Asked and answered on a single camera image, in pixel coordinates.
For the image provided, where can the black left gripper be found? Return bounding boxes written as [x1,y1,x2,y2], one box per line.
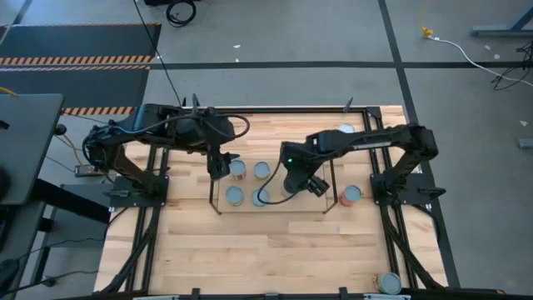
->
[207,143,242,182]

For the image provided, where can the silver can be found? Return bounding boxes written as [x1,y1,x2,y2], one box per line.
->
[228,158,248,181]

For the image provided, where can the green sliced peaches can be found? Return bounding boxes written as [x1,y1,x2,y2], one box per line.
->
[225,185,246,208]

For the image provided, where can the grey-lidded tin can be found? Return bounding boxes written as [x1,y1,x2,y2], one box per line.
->
[252,161,272,181]

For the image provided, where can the teal tuna fish can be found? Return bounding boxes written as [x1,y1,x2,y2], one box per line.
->
[251,187,271,208]

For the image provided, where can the green and red pasta can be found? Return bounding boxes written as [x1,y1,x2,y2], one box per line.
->
[338,184,364,208]

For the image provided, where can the teal labelled tall can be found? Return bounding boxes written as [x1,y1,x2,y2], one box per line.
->
[376,272,403,296]

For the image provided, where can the black mat with hazard stripes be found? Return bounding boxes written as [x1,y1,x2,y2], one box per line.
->
[0,22,162,117]

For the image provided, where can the grey desk top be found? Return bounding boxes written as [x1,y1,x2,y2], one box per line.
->
[0,93,66,208]

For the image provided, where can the blue-grey table foot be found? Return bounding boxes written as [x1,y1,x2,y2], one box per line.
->
[471,3,533,38]

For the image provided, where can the wooden shelf with black frame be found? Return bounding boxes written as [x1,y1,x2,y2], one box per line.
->
[207,157,339,216]

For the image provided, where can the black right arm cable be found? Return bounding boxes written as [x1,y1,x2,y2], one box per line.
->
[257,160,299,206]

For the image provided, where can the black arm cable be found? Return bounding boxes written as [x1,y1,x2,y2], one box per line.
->
[257,160,299,206]
[199,112,252,141]

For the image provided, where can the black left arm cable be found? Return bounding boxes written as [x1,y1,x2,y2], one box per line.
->
[199,112,252,141]

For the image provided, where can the black aluminium table frame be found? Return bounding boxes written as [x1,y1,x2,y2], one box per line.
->
[97,103,507,300]

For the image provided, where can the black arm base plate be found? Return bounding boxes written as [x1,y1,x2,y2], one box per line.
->
[370,172,446,206]
[108,174,170,208]

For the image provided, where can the long black floor cable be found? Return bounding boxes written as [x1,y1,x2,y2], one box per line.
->
[132,0,184,108]

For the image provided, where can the thin yellow cable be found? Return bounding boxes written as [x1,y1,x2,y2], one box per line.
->
[62,132,91,168]

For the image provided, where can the black desk frame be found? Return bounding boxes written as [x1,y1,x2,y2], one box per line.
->
[31,178,112,224]

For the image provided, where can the coiled black cable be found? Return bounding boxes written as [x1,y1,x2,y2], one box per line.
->
[165,0,197,28]

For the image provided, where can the white floor cable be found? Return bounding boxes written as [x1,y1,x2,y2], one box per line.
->
[428,36,533,88]

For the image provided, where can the tangled black cables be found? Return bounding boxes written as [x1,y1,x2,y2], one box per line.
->
[490,39,533,92]

